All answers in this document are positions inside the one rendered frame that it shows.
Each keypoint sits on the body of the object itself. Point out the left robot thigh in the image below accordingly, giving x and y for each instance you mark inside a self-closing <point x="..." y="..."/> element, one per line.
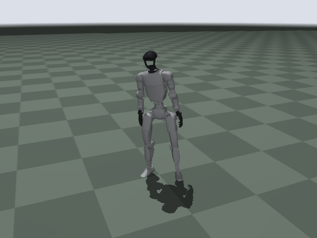
<point x="170" y="119"/>

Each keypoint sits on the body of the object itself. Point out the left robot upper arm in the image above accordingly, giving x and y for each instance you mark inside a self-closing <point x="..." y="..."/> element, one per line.
<point x="168" y="76"/>

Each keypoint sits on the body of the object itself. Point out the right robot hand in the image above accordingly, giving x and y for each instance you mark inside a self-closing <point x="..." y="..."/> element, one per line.
<point x="140" y="117"/>

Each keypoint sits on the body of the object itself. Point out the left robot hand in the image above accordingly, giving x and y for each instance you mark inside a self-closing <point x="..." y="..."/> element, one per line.
<point x="180" y="118"/>

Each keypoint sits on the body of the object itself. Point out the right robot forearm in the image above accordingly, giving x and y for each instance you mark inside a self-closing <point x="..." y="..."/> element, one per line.
<point x="140" y="104"/>

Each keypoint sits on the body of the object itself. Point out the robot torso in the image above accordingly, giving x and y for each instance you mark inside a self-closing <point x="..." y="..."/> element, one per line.
<point x="156" y="89"/>

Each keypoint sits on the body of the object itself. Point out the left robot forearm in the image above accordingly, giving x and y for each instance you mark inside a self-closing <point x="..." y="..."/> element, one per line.
<point x="175" y="104"/>

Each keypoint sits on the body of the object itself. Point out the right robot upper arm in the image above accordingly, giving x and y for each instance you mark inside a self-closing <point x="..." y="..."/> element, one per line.
<point x="140" y="94"/>

